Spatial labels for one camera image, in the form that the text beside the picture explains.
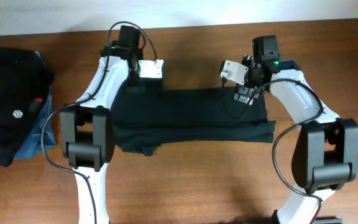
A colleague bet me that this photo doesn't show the dark green t-shirt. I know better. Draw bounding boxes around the dark green t-shirt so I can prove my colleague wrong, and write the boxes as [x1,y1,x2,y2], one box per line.
[111,86,275,156]

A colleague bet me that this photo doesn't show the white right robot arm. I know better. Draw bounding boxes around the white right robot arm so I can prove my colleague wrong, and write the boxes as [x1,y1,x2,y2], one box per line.
[221,35,358,224]

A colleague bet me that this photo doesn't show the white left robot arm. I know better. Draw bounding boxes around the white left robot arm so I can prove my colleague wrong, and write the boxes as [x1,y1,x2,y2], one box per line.
[60,26,145,223]

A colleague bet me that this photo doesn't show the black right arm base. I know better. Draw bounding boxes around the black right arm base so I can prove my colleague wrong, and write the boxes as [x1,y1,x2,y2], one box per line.
[269,210,344,224]

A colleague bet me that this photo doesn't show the folded blue jeans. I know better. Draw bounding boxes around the folded blue jeans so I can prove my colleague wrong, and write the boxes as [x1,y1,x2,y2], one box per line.
[12,51,57,161]

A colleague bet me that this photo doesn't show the black folded garment with logo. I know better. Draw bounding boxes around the black folded garment with logo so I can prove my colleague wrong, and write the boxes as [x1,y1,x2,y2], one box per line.
[0,47,53,167]

